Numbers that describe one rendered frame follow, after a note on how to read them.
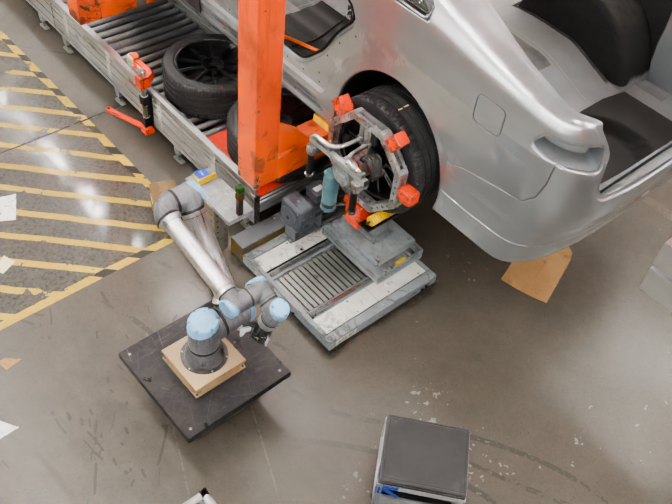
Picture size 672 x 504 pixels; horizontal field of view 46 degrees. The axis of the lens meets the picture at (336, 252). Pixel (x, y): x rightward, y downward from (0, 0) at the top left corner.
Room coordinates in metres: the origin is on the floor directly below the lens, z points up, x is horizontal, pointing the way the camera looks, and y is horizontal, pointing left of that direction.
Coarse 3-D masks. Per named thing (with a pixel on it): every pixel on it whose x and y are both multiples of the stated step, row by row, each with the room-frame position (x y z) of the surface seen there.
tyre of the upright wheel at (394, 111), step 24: (360, 96) 3.35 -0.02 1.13; (384, 96) 3.32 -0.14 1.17; (408, 96) 3.35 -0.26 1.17; (384, 120) 3.20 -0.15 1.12; (408, 120) 3.18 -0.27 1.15; (408, 144) 3.08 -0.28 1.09; (432, 144) 3.15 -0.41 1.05; (408, 168) 3.05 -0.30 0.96; (432, 168) 3.08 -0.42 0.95; (432, 192) 3.11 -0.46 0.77
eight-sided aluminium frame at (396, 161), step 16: (352, 112) 3.24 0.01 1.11; (368, 112) 3.24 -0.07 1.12; (336, 128) 3.33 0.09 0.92; (368, 128) 3.15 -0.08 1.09; (384, 128) 3.14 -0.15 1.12; (384, 144) 3.08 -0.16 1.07; (400, 160) 3.04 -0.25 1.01; (400, 176) 2.98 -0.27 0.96; (368, 208) 3.09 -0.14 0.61; (384, 208) 3.02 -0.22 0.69
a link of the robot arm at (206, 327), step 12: (192, 312) 2.22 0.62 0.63; (204, 312) 2.23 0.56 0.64; (216, 312) 2.24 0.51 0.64; (192, 324) 2.16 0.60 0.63; (204, 324) 2.16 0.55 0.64; (216, 324) 2.17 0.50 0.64; (192, 336) 2.12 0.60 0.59; (204, 336) 2.11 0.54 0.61; (216, 336) 2.15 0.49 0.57; (192, 348) 2.12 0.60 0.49; (204, 348) 2.11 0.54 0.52; (216, 348) 2.15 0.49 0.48
